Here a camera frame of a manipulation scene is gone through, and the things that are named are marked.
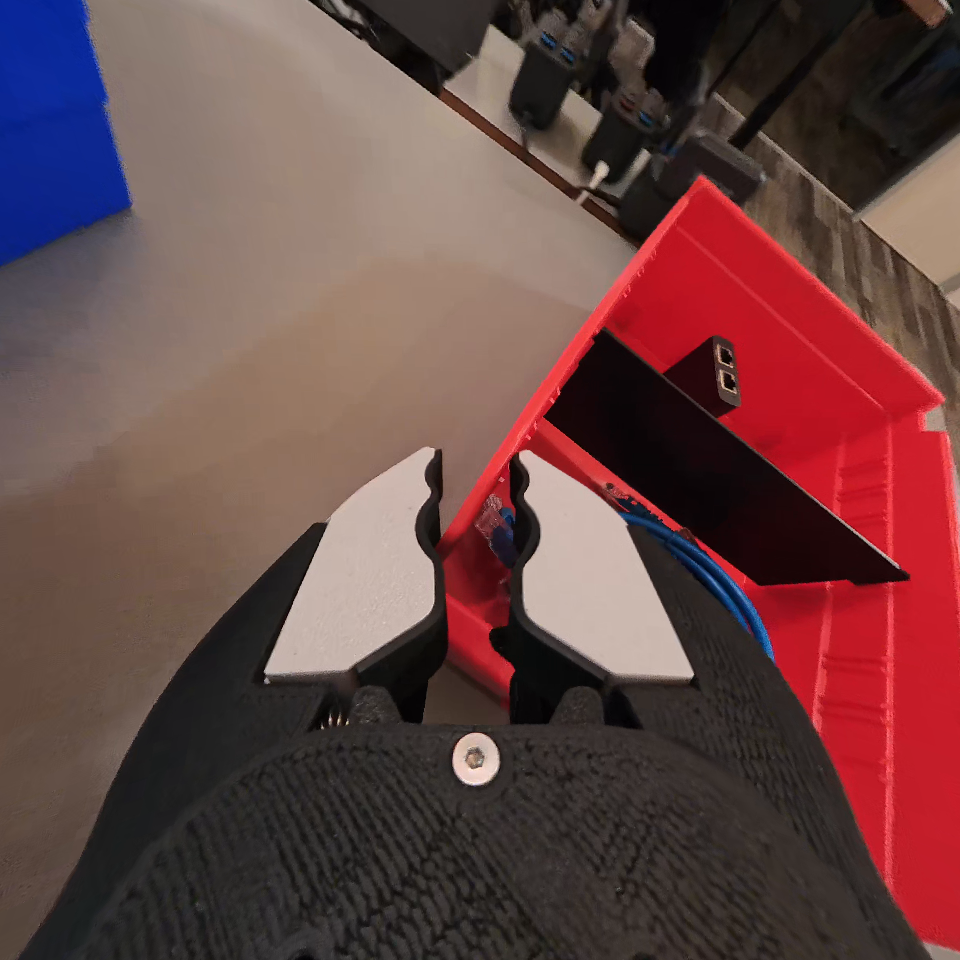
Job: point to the black ethernet adapter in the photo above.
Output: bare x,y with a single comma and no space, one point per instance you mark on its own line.
701,375

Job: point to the white side table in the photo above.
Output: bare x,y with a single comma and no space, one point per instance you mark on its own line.
487,82

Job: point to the blue storage bin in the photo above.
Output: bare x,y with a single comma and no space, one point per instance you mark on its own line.
52,135

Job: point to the black usb charger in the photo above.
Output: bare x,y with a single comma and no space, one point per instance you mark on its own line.
540,90
619,142
712,165

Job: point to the red storage bin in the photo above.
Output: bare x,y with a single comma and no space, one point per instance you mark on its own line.
825,360

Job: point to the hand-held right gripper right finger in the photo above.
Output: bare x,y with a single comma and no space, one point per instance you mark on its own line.
592,600

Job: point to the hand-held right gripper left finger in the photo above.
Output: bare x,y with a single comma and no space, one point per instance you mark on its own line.
360,592

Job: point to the black plastic bin divider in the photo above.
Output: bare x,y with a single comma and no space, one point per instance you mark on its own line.
712,465

